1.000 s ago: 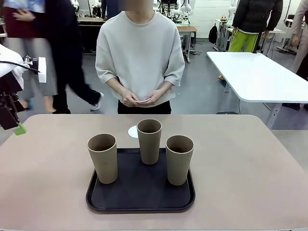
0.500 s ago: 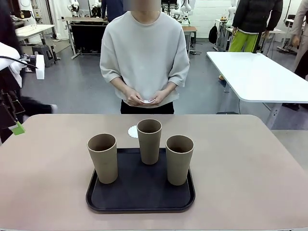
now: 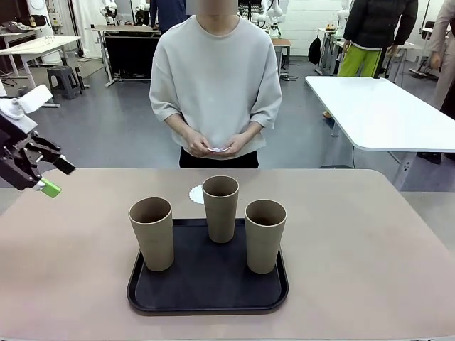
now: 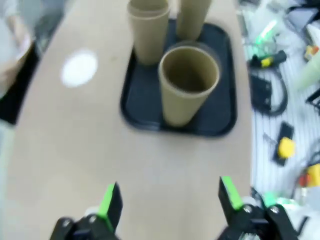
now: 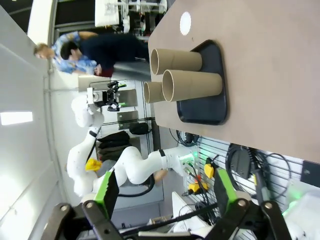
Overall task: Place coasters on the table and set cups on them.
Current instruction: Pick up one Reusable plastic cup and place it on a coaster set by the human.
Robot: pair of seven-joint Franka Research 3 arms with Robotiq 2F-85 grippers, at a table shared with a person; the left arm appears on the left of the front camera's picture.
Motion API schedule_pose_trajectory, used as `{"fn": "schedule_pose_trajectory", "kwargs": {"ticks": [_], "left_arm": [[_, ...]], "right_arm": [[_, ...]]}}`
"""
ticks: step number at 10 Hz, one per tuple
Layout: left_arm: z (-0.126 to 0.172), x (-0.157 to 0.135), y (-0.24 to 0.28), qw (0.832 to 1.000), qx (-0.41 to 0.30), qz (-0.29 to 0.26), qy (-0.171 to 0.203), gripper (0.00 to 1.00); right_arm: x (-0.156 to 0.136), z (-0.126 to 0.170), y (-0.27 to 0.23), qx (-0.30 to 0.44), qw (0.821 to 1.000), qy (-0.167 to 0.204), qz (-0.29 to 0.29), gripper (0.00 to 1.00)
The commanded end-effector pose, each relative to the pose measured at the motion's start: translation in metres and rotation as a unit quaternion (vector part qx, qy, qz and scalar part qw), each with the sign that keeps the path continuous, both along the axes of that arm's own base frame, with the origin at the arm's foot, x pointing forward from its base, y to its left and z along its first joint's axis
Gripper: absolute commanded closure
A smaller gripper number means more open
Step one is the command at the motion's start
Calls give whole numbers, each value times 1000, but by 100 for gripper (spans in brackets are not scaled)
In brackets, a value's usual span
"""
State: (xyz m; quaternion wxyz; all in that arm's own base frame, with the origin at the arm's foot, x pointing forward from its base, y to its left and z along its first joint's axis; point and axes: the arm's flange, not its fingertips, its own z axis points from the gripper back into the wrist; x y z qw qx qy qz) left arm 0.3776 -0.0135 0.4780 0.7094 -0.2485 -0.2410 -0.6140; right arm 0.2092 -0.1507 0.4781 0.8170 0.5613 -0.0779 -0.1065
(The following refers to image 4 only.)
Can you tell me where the yellow red emergency stop button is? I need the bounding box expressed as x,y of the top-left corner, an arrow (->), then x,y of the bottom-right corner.
298,164 -> 320,188

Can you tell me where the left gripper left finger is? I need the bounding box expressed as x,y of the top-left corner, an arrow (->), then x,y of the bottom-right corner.
51,181 -> 124,240

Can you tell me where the black plastic serving tray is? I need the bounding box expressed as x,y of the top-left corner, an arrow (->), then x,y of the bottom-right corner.
119,18 -> 238,138

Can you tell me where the black cable loop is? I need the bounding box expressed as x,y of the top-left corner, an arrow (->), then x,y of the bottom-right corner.
249,69 -> 291,117

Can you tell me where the yellow block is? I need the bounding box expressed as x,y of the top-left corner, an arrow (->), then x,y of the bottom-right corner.
278,138 -> 297,159

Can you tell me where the tall brown paper cup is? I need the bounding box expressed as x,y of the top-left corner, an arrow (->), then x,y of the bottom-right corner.
157,46 -> 221,127
176,0 -> 213,42
126,0 -> 171,66

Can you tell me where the white paper doily coaster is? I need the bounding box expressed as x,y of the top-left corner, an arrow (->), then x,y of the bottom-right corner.
60,49 -> 98,88

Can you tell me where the pale green conical object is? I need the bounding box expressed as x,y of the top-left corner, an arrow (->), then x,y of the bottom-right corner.
296,53 -> 320,92

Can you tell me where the black yellow green tool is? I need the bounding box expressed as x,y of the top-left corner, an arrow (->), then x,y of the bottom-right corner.
248,49 -> 288,70

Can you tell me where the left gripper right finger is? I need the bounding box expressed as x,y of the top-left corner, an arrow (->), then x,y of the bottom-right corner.
217,176 -> 301,240

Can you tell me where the black box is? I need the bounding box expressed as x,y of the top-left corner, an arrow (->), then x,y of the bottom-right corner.
251,74 -> 272,111

